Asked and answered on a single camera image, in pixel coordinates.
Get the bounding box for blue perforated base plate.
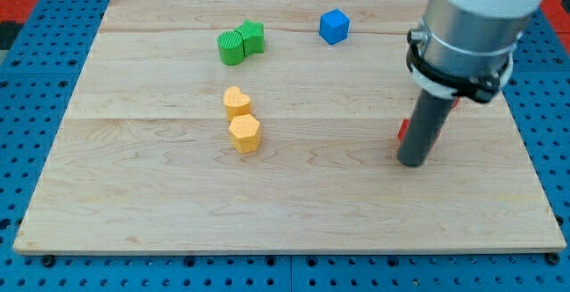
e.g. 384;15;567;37
1;0;569;291

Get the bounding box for blue cube block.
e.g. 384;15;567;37
319;9;350;45

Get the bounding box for green cylinder block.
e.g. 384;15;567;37
217;31;245;66

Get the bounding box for yellow hexagon block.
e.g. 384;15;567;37
228;114;262;153

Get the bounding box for yellow heart block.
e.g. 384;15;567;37
223;86;251;121

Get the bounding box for wooden board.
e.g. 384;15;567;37
13;0;566;256

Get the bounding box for green star block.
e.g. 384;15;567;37
234;20;265;56

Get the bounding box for red star block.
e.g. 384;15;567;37
397;118;410;142

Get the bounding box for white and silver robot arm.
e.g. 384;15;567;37
406;0;542;103

